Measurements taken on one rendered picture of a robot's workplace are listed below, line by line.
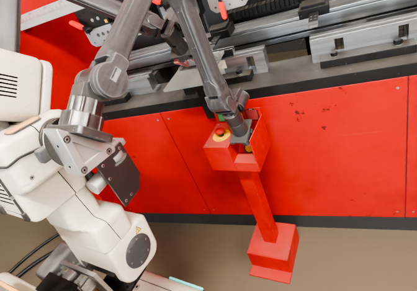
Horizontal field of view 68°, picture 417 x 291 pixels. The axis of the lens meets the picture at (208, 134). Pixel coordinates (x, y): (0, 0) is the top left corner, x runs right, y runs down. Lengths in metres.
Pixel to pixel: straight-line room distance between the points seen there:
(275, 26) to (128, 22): 0.87
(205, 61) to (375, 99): 0.63
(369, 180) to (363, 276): 0.43
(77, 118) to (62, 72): 1.22
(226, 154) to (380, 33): 0.68
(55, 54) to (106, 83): 1.21
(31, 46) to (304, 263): 1.70
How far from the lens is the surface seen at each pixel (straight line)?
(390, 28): 1.26
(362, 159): 1.42
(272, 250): 1.59
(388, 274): 1.65
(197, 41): 0.93
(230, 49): 1.32
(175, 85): 1.17
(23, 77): 0.78
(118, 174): 0.89
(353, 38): 1.26
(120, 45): 0.75
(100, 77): 0.68
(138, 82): 1.55
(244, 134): 1.08
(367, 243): 1.73
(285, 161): 1.43
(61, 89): 1.85
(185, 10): 0.93
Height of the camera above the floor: 1.44
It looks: 33 degrees down
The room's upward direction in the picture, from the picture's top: 23 degrees counter-clockwise
